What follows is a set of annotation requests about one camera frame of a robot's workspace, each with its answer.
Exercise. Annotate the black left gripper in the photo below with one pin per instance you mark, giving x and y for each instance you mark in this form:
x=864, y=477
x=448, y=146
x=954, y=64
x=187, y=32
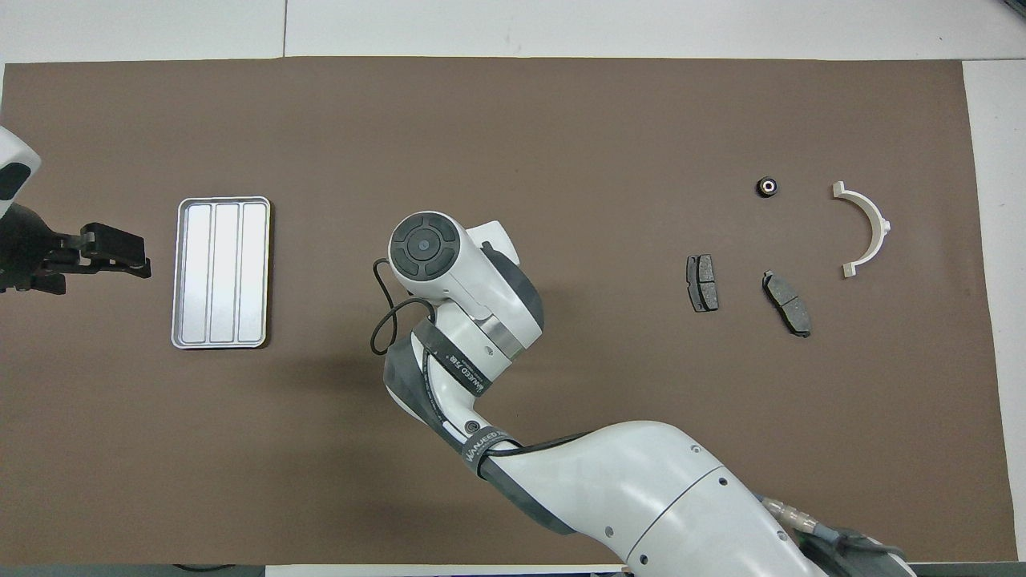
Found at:
x=28, y=252

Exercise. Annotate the large black bearing gear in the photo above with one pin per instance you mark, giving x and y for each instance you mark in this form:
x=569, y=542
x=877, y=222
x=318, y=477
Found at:
x=768, y=187

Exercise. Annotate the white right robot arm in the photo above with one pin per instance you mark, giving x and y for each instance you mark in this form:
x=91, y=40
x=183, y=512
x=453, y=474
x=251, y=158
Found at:
x=665, y=505

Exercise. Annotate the silver metal tray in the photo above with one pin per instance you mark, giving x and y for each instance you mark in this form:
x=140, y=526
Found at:
x=220, y=272

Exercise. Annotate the brown table mat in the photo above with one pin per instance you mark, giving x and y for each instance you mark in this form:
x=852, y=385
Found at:
x=561, y=144

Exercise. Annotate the rectangular dark brake pad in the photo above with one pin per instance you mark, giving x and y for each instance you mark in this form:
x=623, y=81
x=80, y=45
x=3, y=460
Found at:
x=703, y=283

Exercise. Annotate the tapered dark brake pad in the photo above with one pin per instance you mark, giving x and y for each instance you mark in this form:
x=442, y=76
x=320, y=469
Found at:
x=789, y=304

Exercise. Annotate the white semicircular bracket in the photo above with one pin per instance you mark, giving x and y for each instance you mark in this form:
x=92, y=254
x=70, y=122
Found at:
x=870, y=212

